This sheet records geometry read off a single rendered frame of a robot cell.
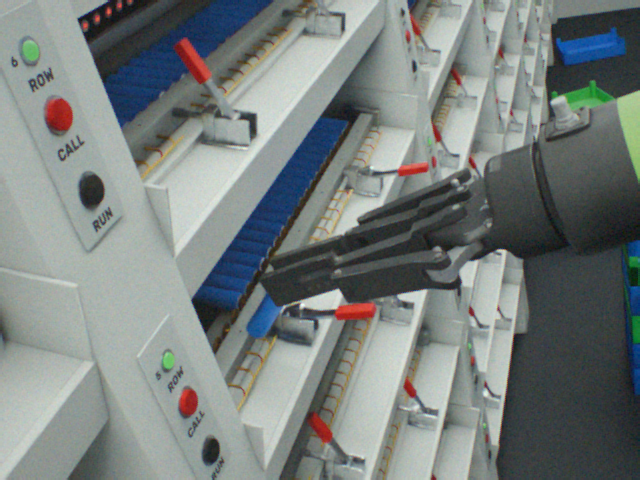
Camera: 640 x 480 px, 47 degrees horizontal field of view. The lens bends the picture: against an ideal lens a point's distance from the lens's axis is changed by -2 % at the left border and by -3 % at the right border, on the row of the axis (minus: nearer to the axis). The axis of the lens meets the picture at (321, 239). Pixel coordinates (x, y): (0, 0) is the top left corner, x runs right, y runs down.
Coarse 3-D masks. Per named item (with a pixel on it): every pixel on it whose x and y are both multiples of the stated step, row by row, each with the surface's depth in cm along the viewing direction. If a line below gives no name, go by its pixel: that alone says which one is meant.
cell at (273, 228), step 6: (246, 222) 80; (252, 222) 80; (258, 222) 80; (264, 222) 80; (270, 222) 80; (246, 228) 80; (252, 228) 80; (258, 228) 80; (264, 228) 80; (270, 228) 80; (276, 228) 79; (282, 228) 80; (276, 234) 79
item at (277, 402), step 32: (352, 96) 103; (384, 96) 102; (416, 96) 101; (384, 128) 104; (384, 160) 96; (384, 192) 89; (352, 224) 84; (224, 320) 70; (320, 320) 70; (288, 352) 67; (320, 352) 68; (256, 384) 63; (288, 384) 63; (256, 416) 60; (288, 416) 60; (256, 448) 54; (288, 448) 62
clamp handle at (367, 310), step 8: (304, 304) 67; (360, 304) 65; (368, 304) 65; (304, 312) 68; (312, 312) 67; (320, 312) 67; (328, 312) 66; (336, 312) 66; (344, 312) 65; (352, 312) 65; (360, 312) 65; (368, 312) 64
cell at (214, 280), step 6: (210, 276) 72; (216, 276) 72; (222, 276) 72; (228, 276) 72; (204, 282) 72; (210, 282) 72; (216, 282) 72; (222, 282) 72; (228, 282) 72; (234, 282) 72; (240, 282) 72; (246, 282) 72; (222, 288) 72; (228, 288) 72; (234, 288) 71; (240, 288) 71; (246, 288) 72; (246, 294) 72
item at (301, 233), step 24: (360, 120) 100; (360, 144) 97; (336, 168) 89; (336, 192) 88; (312, 216) 80; (288, 240) 77; (240, 336) 65; (216, 360) 62; (240, 360) 64; (264, 360) 64
